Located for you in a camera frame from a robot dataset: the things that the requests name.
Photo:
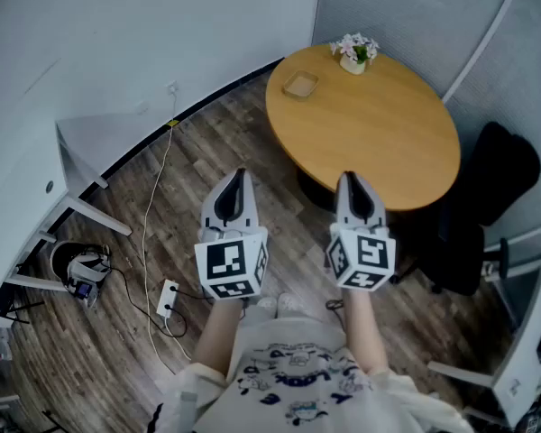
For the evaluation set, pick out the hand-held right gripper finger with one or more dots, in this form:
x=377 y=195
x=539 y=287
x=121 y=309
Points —
x=343 y=201
x=378 y=210

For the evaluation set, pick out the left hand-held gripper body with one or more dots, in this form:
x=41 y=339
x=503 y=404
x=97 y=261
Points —
x=227 y=264

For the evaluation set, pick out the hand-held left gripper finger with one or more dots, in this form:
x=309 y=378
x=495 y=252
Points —
x=209 y=205
x=250 y=201

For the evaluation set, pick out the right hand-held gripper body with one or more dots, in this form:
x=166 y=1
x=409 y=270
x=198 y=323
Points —
x=365 y=260

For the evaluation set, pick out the beige square tray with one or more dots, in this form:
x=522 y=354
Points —
x=300 y=85

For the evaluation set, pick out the person's left forearm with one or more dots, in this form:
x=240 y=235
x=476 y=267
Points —
x=218 y=336

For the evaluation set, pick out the person's right forearm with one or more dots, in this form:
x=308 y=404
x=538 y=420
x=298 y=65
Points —
x=365 y=332

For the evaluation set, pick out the white power strip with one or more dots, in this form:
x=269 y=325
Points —
x=167 y=298

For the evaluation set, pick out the person's white shoes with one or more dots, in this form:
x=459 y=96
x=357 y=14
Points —
x=284 y=305

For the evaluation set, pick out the round wooden table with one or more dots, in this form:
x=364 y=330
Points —
x=369 y=124

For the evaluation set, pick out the yellow floor tape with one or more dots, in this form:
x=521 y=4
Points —
x=173 y=123

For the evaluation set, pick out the black office chair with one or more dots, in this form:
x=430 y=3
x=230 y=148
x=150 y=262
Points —
x=491 y=187

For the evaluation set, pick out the person's white printed shirt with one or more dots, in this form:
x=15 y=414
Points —
x=297 y=377

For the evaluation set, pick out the pink flowers in beige pot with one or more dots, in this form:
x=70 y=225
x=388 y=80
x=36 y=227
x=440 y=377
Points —
x=355 y=52

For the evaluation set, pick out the white desk with slanted legs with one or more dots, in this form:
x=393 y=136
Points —
x=22 y=196

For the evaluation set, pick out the white cabinet desk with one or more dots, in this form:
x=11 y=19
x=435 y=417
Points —
x=527 y=359

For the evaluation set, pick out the white wall outlet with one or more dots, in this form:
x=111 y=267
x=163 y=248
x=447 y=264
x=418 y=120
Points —
x=172 y=87

